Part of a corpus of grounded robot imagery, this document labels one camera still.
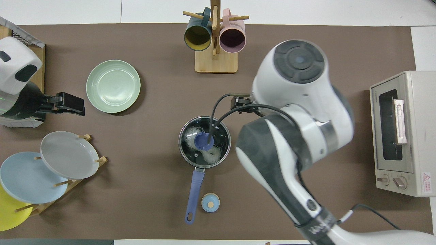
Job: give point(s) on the brown table mat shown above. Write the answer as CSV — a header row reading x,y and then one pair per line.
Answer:
x,y
136,204

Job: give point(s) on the pink mug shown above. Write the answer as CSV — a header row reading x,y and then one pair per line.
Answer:
x,y
232,40

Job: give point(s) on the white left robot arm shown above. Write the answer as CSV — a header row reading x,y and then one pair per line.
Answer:
x,y
17,68

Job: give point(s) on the light wooden shelf board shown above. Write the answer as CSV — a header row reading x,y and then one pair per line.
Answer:
x,y
4,32

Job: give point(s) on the light green plate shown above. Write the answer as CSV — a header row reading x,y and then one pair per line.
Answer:
x,y
113,86

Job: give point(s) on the wooden mug tree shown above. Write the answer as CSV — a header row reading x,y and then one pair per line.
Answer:
x,y
216,64

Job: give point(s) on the marble patterned panel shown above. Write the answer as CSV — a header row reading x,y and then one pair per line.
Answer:
x,y
24,32

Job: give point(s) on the yellow plate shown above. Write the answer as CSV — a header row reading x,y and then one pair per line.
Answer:
x,y
8,214

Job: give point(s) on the grey plate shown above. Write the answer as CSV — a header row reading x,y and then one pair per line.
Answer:
x,y
69,154

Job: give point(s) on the light blue plate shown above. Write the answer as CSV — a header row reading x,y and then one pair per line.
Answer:
x,y
27,178

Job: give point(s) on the white vermicelli bundle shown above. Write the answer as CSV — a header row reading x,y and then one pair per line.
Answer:
x,y
211,154

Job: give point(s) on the wooden plate rack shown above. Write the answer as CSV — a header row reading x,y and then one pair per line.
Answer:
x,y
44,206

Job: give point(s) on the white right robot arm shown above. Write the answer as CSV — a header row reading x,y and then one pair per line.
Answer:
x,y
306,102

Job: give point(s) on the beige toaster oven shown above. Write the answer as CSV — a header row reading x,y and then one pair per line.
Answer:
x,y
419,163

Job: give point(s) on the glass lid blue knob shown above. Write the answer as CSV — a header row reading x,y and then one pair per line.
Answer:
x,y
202,142

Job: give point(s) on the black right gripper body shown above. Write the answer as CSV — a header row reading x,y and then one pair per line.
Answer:
x,y
242,102

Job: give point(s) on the small blue jar wooden knob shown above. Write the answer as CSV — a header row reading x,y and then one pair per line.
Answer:
x,y
210,202

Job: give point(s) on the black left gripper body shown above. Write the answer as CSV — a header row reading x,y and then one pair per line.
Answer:
x,y
51,103

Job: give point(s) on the dark teal mug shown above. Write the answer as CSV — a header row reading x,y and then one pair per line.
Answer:
x,y
197,37

